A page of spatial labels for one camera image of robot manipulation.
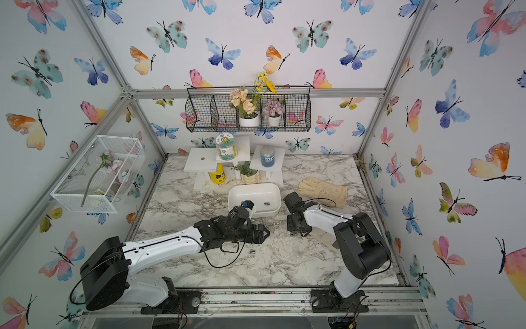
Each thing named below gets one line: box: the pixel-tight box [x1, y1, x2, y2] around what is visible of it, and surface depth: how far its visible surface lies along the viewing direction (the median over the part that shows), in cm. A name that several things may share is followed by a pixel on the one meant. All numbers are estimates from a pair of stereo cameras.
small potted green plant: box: [230, 163, 261, 185], surface depth 103 cm
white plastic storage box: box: [228, 183, 282, 218], surface depth 104 cm
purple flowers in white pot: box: [262, 99, 285, 127], surface depth 92 cm
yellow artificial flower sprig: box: [255, 71, 278, 95], surface depth 84 cm
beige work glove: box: [297, 176, 348, 210], surface depth 106 cm
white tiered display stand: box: [183, 135, 286, 192], surface depth 101 cm
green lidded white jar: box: [215, 132, 238, 162], surface depth 86 cm
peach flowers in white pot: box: [229, 88, 261, 127], surface depth 84 cm
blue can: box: [260, 145, 276, 168], surface depth 93 cm
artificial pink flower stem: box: [80, 150, 123, 207], surface depth 77 cm
